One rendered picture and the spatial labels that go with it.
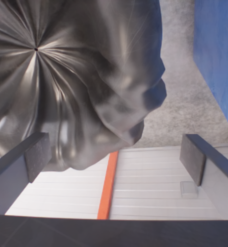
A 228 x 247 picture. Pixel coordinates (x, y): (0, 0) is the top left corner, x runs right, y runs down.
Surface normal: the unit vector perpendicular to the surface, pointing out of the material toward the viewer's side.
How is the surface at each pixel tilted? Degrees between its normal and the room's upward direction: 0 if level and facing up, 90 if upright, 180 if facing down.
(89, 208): 90
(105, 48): 52
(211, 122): 0
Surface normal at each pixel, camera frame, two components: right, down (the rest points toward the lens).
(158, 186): -0.24, -0.75
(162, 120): -0.14, 0.66
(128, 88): -0.33, 0.41
